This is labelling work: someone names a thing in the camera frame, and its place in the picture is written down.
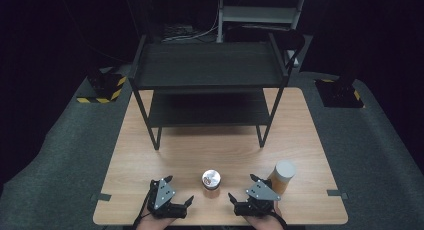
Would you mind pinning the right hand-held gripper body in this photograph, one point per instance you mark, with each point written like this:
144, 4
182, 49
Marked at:
261, 194

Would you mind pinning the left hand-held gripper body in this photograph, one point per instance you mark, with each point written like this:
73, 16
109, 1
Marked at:
164, 194

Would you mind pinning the orange bottle with white cap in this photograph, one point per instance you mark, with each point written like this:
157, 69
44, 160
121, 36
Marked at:
282, 176

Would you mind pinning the glass jar with silver lid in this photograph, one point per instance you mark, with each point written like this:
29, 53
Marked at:
211, 180

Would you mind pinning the black two-tier shelf rack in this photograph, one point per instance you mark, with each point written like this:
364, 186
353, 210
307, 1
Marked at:
210, 65

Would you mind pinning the person's right hand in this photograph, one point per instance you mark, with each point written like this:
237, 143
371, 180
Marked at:
263, 222

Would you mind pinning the person's left hand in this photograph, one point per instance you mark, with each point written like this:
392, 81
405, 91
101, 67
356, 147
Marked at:
155, 223

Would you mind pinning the grey tape strip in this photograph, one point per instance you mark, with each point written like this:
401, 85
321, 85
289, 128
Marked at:
101, 197
337, 193

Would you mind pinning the grey felt mat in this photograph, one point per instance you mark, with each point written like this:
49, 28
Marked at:
60, 163

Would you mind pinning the yellow-black striped stand base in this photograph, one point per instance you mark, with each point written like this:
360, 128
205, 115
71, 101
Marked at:
340, 93
105, 88

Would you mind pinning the grey metal stand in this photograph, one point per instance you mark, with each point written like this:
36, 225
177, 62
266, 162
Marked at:
260, 14

